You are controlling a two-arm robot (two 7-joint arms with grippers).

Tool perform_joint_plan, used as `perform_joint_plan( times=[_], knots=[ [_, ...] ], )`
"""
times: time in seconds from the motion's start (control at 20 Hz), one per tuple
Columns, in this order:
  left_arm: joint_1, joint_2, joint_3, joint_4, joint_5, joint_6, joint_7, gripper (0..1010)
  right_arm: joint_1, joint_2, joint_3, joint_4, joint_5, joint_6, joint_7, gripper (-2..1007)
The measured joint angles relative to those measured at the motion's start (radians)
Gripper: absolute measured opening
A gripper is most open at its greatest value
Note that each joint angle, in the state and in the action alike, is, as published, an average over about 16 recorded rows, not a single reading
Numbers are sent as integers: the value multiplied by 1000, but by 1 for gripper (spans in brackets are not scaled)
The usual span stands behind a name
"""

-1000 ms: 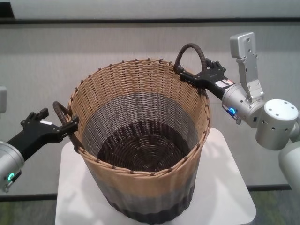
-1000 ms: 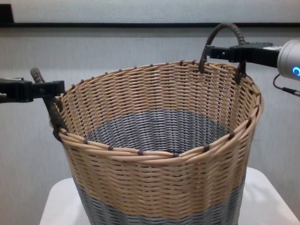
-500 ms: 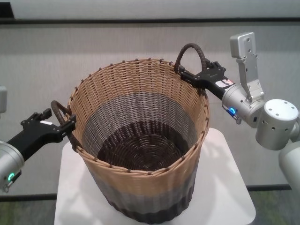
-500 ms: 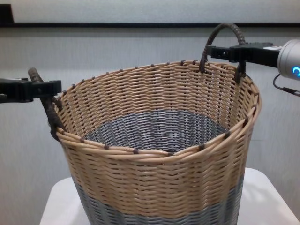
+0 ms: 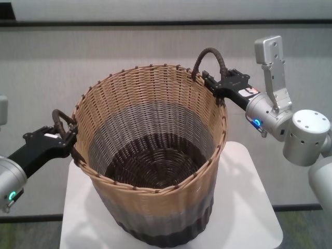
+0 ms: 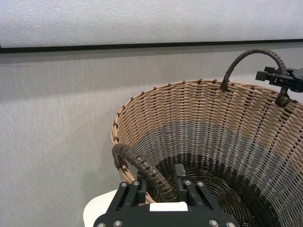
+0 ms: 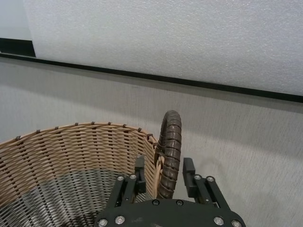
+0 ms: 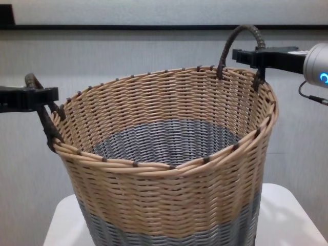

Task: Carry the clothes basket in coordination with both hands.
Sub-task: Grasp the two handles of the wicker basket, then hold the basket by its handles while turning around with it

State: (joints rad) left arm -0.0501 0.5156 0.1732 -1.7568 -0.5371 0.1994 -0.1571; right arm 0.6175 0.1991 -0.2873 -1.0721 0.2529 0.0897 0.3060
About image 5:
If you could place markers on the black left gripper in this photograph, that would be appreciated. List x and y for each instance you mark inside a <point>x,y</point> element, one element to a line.
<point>39,147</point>

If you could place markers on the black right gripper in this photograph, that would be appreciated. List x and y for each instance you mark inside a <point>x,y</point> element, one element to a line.
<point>233,85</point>

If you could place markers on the woven tan grey laundry basket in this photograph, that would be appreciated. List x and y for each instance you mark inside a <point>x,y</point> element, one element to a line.
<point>155,207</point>

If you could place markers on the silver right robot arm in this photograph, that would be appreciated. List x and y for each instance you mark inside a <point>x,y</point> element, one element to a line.
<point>303,140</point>

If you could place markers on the white stand with rounded corners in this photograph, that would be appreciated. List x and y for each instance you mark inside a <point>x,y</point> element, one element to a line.
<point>246,207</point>

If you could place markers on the black wall trim strip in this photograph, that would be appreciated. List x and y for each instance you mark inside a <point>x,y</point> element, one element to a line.
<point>103,22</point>

